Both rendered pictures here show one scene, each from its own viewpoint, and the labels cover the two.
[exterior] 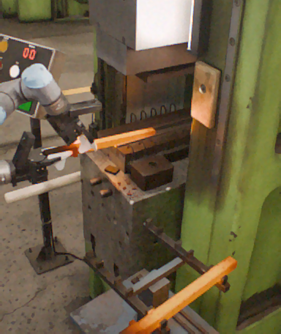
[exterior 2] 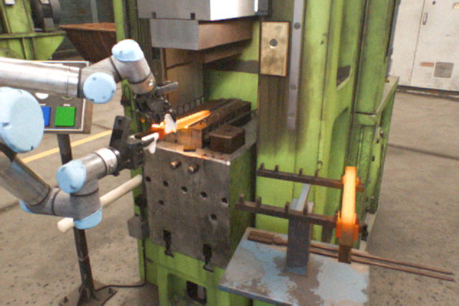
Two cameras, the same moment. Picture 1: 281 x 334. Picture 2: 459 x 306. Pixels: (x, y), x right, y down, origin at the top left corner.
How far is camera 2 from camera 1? 0.71 m
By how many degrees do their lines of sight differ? 27
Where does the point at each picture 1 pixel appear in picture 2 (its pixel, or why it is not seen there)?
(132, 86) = not seen: hidden behind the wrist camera
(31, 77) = (128, 49)
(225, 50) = (292, 1)
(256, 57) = not seen: outside the picture
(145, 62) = (209, 38)
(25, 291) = not seen: outside the picture
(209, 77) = (280, 29)
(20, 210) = (32, 269)
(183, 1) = not seen: outside the picture
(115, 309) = (254, 264)
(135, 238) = (231, 201)
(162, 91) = (189, 89)
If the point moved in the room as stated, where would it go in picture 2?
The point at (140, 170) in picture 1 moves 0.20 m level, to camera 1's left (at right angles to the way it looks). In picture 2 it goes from (223, 135) to (169, 146)
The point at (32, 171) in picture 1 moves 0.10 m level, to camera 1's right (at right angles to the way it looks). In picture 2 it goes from (134, 155) to (166, 148)
